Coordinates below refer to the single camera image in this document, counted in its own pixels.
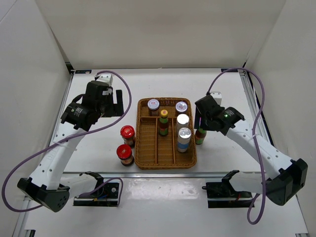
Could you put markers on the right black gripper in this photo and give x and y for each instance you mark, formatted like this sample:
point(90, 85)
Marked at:
point(197, 121)

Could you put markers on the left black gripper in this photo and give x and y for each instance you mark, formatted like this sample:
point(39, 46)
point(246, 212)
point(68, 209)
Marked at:
point(115, 109)

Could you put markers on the yellow-cap chili bottle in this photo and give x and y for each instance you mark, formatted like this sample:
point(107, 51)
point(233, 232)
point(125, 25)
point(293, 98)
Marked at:
point(163, 124)
point(200, 135)

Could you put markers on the silver-cap pepper shaker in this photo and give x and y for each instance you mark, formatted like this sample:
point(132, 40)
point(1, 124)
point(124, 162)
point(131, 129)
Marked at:
point(183, 139)
point(182, 121)

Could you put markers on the white-lid spice jar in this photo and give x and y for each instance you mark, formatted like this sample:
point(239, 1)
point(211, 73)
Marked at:
point(153, 106)
point(181, 108)

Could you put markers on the red-lid sauce jar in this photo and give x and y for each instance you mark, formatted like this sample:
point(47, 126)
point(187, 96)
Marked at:
point(124, 153)
point(127, 132)

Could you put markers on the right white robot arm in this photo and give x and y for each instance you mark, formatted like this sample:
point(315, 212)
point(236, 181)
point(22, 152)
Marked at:
point(283, 176)

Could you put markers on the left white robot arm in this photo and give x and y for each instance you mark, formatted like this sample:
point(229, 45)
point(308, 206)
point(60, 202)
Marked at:
point(44, 185)

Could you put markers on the brown wicker divided basket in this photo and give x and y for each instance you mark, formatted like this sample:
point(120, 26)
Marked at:
point(154, 151)

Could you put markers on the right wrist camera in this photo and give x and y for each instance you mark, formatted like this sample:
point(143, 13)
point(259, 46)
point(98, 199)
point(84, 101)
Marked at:
point(217, 97)

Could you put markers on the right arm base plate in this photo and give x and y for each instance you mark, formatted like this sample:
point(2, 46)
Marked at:
point(219, 196)

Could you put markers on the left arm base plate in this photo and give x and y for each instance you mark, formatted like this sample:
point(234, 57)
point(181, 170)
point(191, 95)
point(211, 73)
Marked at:
point(108, 193)

